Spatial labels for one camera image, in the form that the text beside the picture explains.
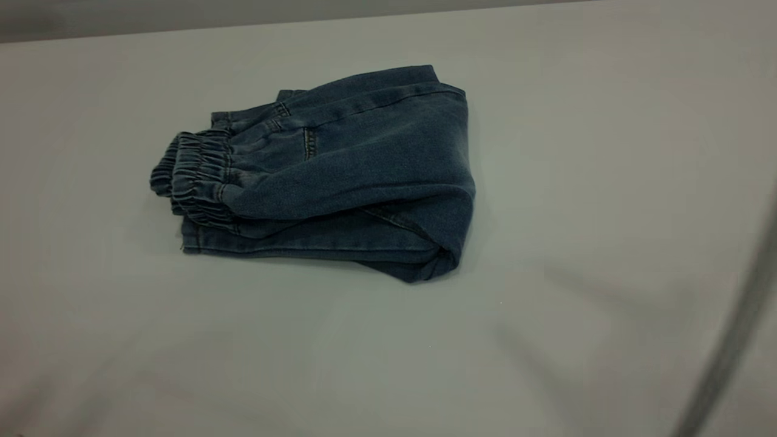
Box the long black braided cable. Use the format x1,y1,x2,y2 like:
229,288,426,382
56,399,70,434
673,182,777,437

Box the blue denim shorts with print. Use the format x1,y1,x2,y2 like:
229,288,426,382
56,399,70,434
149,64,477,284

